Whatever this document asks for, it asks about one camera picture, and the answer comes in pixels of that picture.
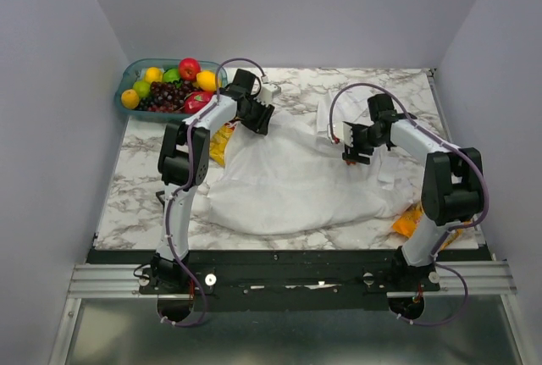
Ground white shirt garment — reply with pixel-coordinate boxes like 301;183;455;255
207;87;423;235

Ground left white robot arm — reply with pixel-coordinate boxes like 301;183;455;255
150;69;274;293

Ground yellow Lays chip bag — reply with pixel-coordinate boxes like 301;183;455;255
209;121;237;167

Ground yellow lemon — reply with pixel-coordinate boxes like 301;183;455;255
196;70;219;91

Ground red apple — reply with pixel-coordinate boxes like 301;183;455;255
178;58;202;81

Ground dark purple grapes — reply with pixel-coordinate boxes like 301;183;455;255
136;80;198;113

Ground green apple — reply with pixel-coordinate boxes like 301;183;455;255
163;69;181;84

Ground orange snack bag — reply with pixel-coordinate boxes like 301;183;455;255
392;202;464;251

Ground green lime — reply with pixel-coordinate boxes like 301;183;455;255
132;80;151;98

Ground orange fruit front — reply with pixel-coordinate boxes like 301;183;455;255
120;89;140;110

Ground teal fruit basket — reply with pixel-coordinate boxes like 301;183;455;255
114;58;202;121

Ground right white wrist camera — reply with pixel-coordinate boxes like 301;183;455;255
327;121;353;147

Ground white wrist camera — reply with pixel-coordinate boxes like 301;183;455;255
327;121;353;147
257;76;281;105

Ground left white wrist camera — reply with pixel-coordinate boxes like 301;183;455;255
257;76;281;105

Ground small black wire cube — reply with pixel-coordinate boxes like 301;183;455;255
155;191;165;207

